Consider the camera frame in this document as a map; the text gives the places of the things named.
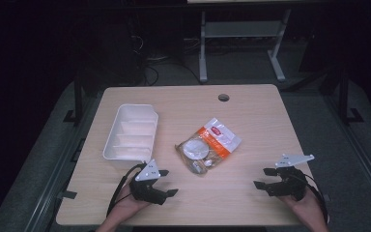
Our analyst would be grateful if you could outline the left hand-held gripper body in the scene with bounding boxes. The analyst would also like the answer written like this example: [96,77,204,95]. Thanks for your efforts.
[128,159,168,206]

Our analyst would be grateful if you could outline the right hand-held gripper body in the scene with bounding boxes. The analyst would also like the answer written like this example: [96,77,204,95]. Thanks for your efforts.
[264,154,315,201]

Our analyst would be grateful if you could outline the white divided plastic container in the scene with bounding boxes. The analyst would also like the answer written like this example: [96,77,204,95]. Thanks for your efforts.
[102,103,159,162]

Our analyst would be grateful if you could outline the clear orange snack packet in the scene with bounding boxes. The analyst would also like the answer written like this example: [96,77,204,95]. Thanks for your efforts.
[174,117,243,177]

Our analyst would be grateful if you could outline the person's right hand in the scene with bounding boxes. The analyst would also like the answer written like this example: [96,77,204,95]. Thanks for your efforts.
[278,187,328,227]

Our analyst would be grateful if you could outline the person's left hand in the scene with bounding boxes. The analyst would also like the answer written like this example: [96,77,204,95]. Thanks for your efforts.
[108,185,152,223]

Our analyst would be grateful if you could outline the black metal stand leg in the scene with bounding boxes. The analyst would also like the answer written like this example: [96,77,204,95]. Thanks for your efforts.
[62,72,85,127]
[334,66,365,126]

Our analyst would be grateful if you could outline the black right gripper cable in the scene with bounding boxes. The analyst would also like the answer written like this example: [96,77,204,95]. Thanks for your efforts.
[302,173,330,225]

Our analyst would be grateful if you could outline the grey metal floor rail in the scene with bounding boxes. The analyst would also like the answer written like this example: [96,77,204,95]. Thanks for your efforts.
[322,94,371,209]
[23,95,100,232]

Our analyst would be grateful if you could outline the black floor cables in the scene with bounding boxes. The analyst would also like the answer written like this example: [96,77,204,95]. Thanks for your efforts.
[140,56,204,87]

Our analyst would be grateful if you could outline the white metal desk frame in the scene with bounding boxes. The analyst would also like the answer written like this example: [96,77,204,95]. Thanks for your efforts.
[198,9,293,84]

